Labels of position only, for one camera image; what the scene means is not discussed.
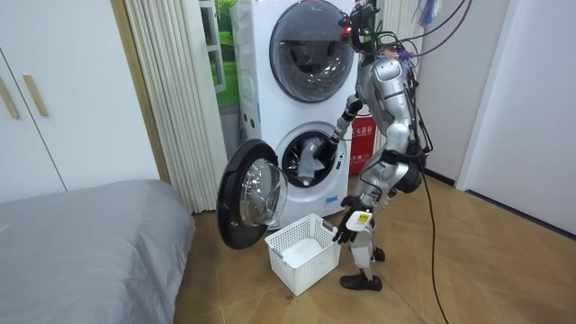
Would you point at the white framed window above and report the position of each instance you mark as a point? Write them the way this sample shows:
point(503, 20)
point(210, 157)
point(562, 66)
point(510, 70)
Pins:
point(229, 67)

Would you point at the red fire equipment box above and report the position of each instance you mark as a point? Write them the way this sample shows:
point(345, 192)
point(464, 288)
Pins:
point(362, 144)

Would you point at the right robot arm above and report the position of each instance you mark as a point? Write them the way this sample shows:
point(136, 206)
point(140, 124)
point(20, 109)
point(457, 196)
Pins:
point(349, 113)

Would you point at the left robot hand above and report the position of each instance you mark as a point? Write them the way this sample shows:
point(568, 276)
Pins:
point(355, 222)

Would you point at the white plastic laundry basket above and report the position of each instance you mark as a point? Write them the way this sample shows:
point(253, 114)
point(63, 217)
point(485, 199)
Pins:
point(310, 274)

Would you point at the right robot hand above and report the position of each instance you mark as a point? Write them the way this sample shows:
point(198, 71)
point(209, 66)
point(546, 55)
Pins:
point(331, 147)

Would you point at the white stacked washing machine tower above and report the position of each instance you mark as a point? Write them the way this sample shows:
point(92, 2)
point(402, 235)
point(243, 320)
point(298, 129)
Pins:
point(265, 112)

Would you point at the robot legs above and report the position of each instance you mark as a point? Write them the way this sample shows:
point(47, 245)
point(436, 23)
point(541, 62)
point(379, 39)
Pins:
point(362, 252)

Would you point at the grey garment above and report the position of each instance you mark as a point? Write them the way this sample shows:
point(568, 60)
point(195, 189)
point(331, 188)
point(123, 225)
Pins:
point(310, 157)

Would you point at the cream pleated curtain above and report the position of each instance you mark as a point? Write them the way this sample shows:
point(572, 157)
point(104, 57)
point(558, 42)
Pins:
point(180, 112)
point(398, 18)

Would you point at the round black washer door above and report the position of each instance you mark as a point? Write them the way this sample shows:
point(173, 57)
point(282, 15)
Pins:
point(231, 198)

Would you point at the grey bed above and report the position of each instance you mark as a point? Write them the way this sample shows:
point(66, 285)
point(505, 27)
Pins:
point(90, 252)

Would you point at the robot body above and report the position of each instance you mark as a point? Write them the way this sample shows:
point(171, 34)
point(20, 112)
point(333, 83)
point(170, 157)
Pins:
point(361, 27)

